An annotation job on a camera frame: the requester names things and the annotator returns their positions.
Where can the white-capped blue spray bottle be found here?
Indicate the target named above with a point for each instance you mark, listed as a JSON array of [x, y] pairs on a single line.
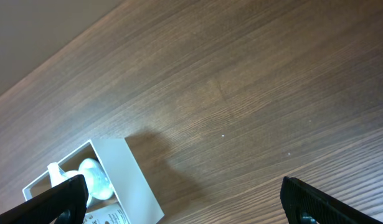
[[98, 185]]

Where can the white squeeze tube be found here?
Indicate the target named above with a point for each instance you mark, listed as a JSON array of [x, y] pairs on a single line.
[[111, 214]]

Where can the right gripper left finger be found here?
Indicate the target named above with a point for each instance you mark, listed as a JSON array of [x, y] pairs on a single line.
[[64, 203]]

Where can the white cardboard open box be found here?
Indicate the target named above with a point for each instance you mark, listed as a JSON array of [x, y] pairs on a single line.
[[130, 187]]

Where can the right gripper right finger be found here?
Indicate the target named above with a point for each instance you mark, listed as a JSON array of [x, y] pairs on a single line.
[[303, 203]]

